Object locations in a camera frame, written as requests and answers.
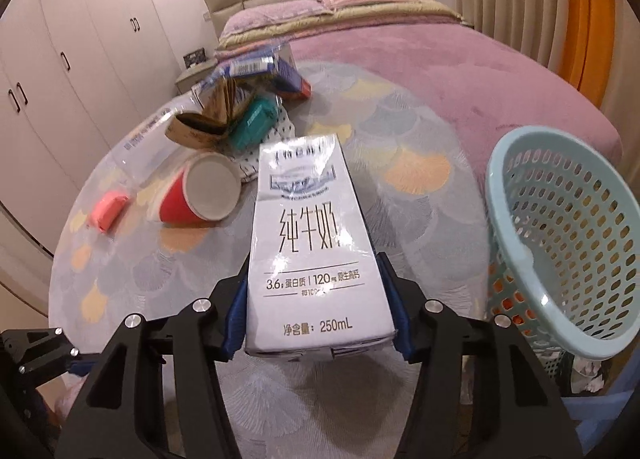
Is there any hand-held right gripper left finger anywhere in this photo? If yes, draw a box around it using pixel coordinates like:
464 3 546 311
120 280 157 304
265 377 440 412
55 251 251 459

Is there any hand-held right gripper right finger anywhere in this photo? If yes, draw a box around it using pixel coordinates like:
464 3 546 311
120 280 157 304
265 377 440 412
375 251 583 459

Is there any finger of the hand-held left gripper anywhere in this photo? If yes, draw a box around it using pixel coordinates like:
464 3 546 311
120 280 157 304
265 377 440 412
0 326 98 392

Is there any white milk carton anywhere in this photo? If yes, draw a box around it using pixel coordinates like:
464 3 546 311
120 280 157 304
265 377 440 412
245 134 397 359

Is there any red paper cup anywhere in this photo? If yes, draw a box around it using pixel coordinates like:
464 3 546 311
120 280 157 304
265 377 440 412
159 153 242 224

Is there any light blue plastic basket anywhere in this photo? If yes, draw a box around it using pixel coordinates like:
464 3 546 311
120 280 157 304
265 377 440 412
486 126 640 382

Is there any scallop patterned tablecloth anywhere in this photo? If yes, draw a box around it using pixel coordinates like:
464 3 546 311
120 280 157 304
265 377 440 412
47 59 493 459

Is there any pink rectangular block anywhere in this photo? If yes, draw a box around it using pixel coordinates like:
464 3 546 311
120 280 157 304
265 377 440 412
89 190 132 234

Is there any teal small box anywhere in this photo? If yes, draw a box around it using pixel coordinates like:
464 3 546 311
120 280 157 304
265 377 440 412
229 95 280 150

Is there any patchwork cushion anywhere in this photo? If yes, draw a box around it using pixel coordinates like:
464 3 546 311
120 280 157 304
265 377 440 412
565 349 613 397

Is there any white dotted packet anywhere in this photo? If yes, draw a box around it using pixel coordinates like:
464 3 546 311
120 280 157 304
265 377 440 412
232 106 296 184

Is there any clear plastic bottle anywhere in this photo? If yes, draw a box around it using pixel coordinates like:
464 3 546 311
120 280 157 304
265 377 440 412
112 89 211 180

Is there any beige nightstand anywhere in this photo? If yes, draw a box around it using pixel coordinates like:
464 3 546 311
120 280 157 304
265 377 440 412
175 61 221 96

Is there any bed with purple blanket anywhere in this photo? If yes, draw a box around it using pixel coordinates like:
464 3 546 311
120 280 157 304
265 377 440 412
215 0 623 190

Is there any dark blue carton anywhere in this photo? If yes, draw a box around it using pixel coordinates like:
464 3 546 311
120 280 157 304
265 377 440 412
272 44 312 100

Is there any blue label plastic wrapper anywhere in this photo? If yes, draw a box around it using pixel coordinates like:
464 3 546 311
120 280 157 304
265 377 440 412
215 41 291 84

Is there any purple pillow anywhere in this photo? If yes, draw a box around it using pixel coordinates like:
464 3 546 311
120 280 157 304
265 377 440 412
220 0 331 37

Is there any beige folded quilt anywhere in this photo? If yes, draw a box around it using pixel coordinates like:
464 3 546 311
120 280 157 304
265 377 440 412
217 0 466 50

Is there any white wardrobe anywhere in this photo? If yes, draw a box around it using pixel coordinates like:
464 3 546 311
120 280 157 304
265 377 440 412
0 0 181 260

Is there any orange curtain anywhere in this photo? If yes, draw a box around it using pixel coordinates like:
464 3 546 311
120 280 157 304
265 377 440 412
555 0 632 114

